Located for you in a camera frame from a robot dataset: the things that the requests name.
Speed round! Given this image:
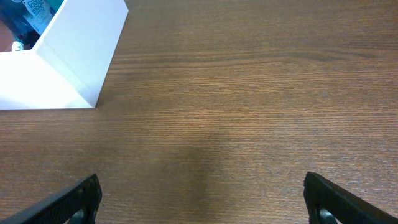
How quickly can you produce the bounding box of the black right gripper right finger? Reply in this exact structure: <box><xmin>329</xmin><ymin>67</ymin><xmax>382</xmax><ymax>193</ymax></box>
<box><xmin>303</xmin><ymin>172</ymin><xmax>397</xmax><ymax>224</ymax></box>

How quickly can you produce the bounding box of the blue mouthwash bottle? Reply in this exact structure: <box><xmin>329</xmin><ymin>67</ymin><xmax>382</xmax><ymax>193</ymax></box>
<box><xmin>1</xmin><ymin>0</ymin><xmax>63</xmax><ymax>49</ymax></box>

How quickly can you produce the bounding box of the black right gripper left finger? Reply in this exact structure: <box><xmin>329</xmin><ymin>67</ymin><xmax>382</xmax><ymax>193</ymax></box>
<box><xmin>1</xmin><ymin>174</ymin><xmax>102</xmax><ymax>224</ymax></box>

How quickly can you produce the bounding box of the teal white toothpaste tube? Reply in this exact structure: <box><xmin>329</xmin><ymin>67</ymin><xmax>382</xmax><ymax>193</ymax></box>
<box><xmin>11</xmin><ymin>41</ymin><xmax>24</xmax><ymax>52</ymax></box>

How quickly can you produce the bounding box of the white cardboard box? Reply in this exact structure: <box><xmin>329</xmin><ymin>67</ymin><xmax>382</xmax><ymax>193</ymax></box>
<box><xmin>1</xmin><ymin>0</ymin><xmax>129</xmax><ymax>110</ymax></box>

